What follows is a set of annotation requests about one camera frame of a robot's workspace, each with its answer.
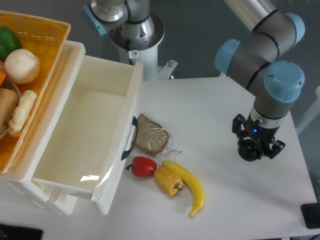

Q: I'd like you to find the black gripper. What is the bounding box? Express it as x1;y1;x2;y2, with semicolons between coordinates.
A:
231;113;286;160

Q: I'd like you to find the dark purple mangosteen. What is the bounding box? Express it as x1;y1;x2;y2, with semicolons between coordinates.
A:
237;138;262;162

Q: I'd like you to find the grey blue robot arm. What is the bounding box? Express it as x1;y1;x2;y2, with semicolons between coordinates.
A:
214;0;305;162

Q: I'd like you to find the open white upper drawer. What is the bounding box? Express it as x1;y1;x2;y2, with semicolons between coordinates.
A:
33;56;144;216

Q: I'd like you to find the white plastic drawer cabinet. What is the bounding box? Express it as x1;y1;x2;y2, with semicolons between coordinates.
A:
0;40;86;215

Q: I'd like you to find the yellow banana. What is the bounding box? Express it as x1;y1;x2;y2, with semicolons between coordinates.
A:
162;160;205;218

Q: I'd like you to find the black device right edge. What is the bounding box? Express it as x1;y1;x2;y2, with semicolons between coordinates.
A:
300;203;320;229

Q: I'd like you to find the yellow bell pepper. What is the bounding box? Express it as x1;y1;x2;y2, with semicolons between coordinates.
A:
154;166;184;196

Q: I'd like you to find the wrapped brown bread slice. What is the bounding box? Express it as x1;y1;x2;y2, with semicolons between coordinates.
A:
135;114;183;156

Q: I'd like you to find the red bell pepper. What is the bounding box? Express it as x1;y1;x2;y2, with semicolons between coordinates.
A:
125;156;157;177

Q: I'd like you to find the orange plastic basket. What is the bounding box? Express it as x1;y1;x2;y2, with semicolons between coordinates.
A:
0;10;71;171

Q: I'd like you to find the pale twisted bread roll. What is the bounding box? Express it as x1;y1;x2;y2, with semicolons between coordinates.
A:
8;90;37;137

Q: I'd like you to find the round white bun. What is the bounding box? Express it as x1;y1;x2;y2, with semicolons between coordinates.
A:
4;49;41;84

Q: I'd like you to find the brown bread loaf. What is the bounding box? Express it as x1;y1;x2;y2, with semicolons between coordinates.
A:
0;88;19;135

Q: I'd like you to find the orange carrot piece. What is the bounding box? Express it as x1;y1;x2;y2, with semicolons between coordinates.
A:
0;71;7;85

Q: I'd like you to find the green bell pepper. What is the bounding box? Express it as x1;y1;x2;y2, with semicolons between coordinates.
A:
0;26;22;62

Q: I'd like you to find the black device bottom left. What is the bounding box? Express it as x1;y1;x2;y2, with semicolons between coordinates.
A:
0;224;44;240

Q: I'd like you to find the dark blue drawer handle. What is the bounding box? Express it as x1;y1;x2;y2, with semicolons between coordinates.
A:
121;116;139;161

